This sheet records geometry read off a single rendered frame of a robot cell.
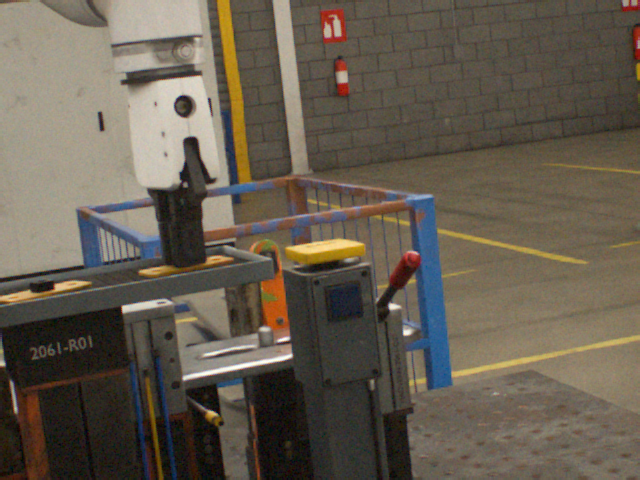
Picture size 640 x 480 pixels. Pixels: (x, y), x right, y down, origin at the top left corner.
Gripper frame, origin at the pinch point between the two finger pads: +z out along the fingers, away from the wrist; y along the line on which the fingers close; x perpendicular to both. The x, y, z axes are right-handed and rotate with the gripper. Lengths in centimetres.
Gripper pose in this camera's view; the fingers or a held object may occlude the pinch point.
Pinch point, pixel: (182, 242)
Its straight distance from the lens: 120.5
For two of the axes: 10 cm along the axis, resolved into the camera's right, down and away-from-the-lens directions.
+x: -8.7, 1.6, -4.6
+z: 1.1, 9.8, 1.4
